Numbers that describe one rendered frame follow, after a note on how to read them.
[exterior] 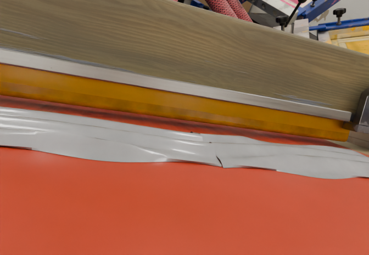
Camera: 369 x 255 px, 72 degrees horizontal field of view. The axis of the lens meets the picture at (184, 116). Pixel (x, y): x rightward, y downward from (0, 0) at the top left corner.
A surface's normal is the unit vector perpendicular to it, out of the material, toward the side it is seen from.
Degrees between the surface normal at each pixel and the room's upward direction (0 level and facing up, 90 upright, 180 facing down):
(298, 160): 14
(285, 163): 6
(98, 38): 56
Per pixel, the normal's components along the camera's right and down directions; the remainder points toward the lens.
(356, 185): 0.18, -0.97
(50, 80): 0.26, 0.16
